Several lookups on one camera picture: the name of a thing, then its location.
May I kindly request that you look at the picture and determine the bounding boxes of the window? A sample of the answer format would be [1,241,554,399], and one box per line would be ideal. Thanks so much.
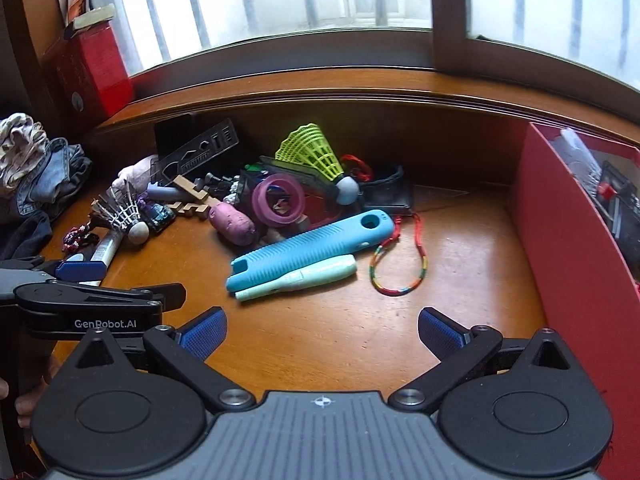
[107,0,640,126]

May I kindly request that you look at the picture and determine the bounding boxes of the lavender plastic piece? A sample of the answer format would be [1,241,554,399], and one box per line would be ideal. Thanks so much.
[146,182,180,202]

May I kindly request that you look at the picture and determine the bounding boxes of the red blue toy figure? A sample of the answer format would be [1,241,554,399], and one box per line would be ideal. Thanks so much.
[61,225,102,254]

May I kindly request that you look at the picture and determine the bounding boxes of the blue jeans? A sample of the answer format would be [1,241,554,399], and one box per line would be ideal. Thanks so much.
[14,137,94,222]

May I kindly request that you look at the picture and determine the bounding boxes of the notched wooden puzzle piece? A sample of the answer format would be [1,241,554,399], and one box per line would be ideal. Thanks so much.
[171,173,222,222]

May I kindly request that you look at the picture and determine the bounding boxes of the green plastic shuttlecock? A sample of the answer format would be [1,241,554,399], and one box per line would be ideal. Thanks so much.
[273,123,362,207]

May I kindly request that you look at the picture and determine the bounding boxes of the grey white plastic item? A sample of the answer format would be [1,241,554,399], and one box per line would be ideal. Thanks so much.
[551,129,602,197]

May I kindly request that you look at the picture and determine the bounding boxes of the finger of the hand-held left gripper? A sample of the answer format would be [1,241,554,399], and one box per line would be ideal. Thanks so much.
[0,256,108,285]
[14,282,187,313]

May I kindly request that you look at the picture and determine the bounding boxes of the white printed tube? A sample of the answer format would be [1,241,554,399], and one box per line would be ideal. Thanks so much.
[89,231,124,277]

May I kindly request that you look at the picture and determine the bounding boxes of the black white robot toy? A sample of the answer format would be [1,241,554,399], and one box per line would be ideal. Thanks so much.
[199,171,251,202]

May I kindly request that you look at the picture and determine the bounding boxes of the metal cutout plate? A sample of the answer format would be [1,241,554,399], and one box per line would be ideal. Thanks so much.
[150,118,242,187]

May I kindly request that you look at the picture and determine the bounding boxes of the red cord loop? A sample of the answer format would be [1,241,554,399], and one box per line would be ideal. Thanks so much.
[341,153,374,182]

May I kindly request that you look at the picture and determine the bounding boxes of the black item with red part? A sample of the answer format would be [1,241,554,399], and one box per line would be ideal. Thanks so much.
[589,160,640,283]

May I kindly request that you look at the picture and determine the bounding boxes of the black feather shuttlecock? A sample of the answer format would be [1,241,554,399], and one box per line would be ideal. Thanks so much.
[90,181,151,249]

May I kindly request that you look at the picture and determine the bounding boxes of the rainbow cord bracelet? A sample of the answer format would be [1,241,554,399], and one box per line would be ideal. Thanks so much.
[369,212,431,297]

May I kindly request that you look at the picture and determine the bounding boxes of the black holographic toy car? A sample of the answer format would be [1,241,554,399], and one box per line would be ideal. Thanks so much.
[141,201,177,234]

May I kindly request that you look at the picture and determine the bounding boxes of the black rectangular box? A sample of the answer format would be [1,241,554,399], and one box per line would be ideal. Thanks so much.
[154,112,199,161]

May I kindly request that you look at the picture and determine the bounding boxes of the red gift box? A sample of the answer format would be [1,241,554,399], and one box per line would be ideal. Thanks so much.
[42,24,136,122]

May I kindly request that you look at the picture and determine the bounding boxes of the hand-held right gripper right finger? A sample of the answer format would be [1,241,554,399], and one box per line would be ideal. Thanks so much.
[387,306,581,412]

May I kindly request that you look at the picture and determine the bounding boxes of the red container box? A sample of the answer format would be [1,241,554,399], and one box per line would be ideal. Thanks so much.
[509,121,640,480]

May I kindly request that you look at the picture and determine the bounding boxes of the pink tape ring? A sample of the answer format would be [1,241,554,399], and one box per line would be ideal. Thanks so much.
[251,172,307,229]

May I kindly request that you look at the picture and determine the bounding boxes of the gold white small box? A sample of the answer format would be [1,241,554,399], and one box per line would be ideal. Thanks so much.
[64,3,117,41]

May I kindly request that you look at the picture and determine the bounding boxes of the black pouch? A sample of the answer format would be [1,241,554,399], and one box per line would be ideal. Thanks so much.
[359,162,416,214]

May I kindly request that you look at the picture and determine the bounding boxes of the wooden windowsill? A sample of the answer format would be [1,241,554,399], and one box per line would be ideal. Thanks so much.
[85,67,640,153]

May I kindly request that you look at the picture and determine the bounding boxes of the mint green pen device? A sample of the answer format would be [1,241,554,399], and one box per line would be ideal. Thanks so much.
[234,253,359,303]

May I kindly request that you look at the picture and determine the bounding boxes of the red plastic cup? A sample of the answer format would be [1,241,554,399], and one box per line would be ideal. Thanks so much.
[299,194,332,227]

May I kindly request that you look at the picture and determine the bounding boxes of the pink oval squishy toy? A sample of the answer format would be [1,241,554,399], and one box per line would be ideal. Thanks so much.
[207,202,257,247]

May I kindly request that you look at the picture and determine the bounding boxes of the person's left hand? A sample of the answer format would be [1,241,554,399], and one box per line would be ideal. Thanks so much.
[0,357,65,430]

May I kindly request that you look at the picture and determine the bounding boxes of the pink plush toy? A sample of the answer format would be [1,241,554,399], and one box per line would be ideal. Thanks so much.
[110,155,162,196]

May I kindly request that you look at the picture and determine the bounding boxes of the blue ribbed handle cover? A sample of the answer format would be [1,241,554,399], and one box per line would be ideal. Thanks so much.
[225,208,397,294]

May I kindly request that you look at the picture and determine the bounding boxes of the patterned white cloth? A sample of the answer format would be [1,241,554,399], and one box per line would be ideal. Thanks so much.
[0,112,52,191]

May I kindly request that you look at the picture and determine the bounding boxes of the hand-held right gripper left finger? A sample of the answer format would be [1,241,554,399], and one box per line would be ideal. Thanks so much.
[62,306,258,412]

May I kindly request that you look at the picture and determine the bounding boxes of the dark navy cloth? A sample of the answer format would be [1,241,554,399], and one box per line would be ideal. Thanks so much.
[0,209,54,262]

